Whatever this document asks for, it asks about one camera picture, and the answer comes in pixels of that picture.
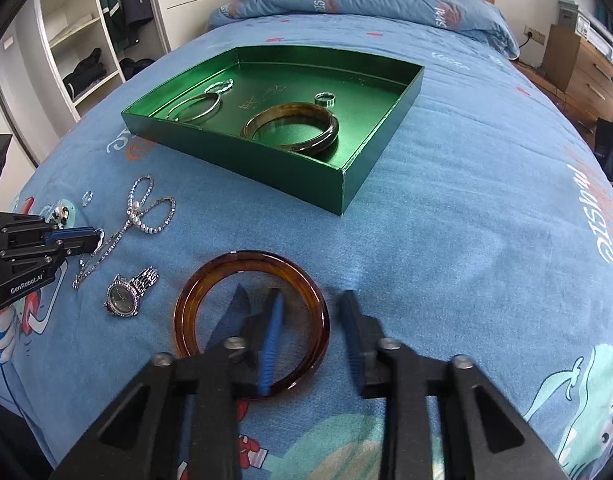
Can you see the orange amber bangle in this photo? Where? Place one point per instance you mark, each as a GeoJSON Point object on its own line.
{"type": "Point", "coordinates": [184, 310]}

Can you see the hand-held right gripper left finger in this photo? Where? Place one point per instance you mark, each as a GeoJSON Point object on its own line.
{"type": "Point", "coordinates": [271, 340]}

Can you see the black tote bag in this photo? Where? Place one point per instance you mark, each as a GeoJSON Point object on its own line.
{"type": "Point", "coordinates": [611, 147]}

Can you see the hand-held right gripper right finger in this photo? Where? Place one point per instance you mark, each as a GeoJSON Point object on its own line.
{"type": "Point", "coordinates": [349, 340]}

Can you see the folded blue duvet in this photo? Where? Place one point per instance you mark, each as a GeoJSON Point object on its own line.
{"type": "Point", "coordinates": [386, 5]}

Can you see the silver wristwatch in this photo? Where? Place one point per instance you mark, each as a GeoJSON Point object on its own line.
{"type": "Point", "coordinates": [121, 297]}

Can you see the wall socket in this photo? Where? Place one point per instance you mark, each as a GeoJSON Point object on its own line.
{"type": "Point", "coordinates": [534, 34]}

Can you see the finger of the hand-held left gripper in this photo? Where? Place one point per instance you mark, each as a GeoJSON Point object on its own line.
{"type": "Point", "coordinates": [74, 234]}
{"type": "Point", "coordinates": [81, 247]}

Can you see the white wardrobe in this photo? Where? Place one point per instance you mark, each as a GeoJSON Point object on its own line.
{"type": "Point", "coordinates": [196, 0]}

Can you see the white printer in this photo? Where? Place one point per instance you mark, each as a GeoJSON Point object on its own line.
{"type": "Point", "coordinates": [586, 27]}

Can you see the wooden drawer chest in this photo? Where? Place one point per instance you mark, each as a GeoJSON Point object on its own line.
{"type": "Point", "coordinates": [576, 70]}

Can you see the black clothes pile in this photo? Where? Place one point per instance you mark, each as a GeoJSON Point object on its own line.
{"type": "Point", "coordinates": [84, 72]}

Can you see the thin silver bangle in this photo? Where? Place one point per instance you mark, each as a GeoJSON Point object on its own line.
{"type": "Point", "coordinates": [219, 104]}

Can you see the green tray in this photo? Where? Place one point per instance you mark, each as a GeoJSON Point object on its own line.
{"type": "Point", "coordinates": [296, 72]}

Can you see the black bag in wardrobe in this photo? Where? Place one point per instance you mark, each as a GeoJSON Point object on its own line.
{"type": "Point", "coordinates": [136, 67]}

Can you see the hanging dark jacket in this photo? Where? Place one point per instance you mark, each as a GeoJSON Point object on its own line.
{"type": "Point", "coordinates": [136, 0]}

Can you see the dark beaded charm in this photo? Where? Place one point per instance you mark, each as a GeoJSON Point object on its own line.
{"type": "Point", "coordinates": [61, 214]}

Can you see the dark amber bangle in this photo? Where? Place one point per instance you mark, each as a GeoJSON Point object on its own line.
{"type": "Point", "coordinates": [331, 132]}

